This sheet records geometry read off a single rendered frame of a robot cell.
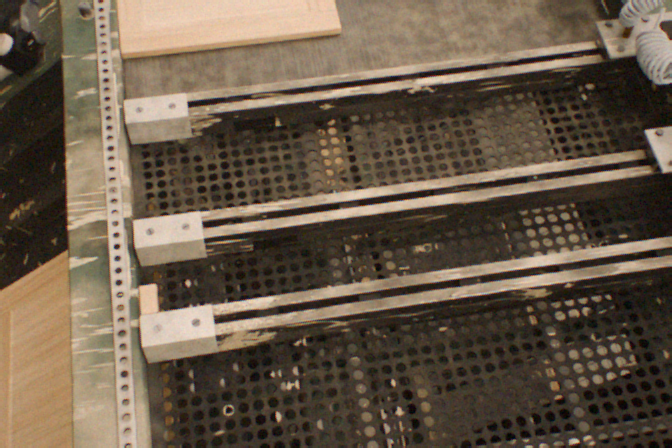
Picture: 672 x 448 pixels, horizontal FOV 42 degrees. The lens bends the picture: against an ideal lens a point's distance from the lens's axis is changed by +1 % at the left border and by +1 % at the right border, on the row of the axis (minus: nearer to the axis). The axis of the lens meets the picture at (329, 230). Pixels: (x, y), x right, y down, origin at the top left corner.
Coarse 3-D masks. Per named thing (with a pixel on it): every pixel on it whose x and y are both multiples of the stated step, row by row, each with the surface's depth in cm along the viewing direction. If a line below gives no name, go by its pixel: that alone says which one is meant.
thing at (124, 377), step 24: (96, 0) 195; (96, 24) 191; (120, 192) 168; (120, 216) 166; (120, 240) 163; (120, 264) 160; (120, 288) 158; (120, 312) 155; (120, 336) 153; (120, 360) 151; (120, 384) 148; (120, 408) 146; (120, 432) 144
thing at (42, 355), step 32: (64, 256) 205; (32, 288) 208; (64, 288) 202; (160, 288) 182; (0, 320) 212; (32, 320) 205; (64, 320) 198; (0, 352) 207; (32, 352) 200; (64, 352) 194; (0, 384) 203; (32, 384) 196; (64, 384) 190; (0, 416) 199; (32, 416) 193; (64, 416) 186
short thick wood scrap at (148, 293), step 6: (144, 288) 162; (150, 288) 162; (156, 288) 162; (144, 294) 161; (150, 294) 161; (156, 294) 161; (144, 300) 161; (150, 300) 161; (156, 300) 161; (144, 306) 160; (150, 306) 160; (156, 306) 160; (144, 312) 159; (150, 312) 159; (156, 312) 159
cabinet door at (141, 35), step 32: (128, 0) 200; (160, 0) 201; (192, 0) 201; (224, 0) 201; (256, 0) 201; (288, 0) 201; (320, 0) 201; (128, 32) 195; (160, 32) 195; (192, 32) 195; (224, 32) 196; (256, 32) 196; (288, 32) 196; (320, 32) 197
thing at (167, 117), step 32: (640, 0) 174; (608, 32) 185; (448, 64) 185; (480, 64) 185; (512, 64) 187; (544, 64) 185; (576, 64) 185; (608, 64) 187; (160, 96) 179; (192, 96) 179; (224, 96) 179; (256, 96) 181; (288, 96) 179; (320, 96) 180; (352, 96) 180; (384, 96) 182; (416, 96) 184; (448, 96) 186; (480, 96) 188; (128, 128) 176; (160, 128) 178; (192, 128) 180; (224, 128) 182; (256, 128) 184
